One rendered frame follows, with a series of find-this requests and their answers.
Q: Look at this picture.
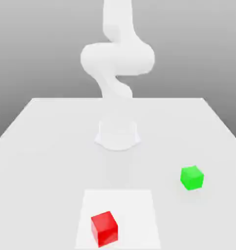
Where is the small green cube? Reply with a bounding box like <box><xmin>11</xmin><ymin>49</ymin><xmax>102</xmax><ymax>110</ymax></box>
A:
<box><xmin>180</xmin><ymin>165</ymin><xmax>205</xmax><ymax>191</ymax></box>

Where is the small red cube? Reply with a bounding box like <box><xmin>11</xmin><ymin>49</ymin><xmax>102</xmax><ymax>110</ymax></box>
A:
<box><xmin>90</xmin><ymin>210</ymin><xmax>119</xmax><ymax>248</ymax></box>

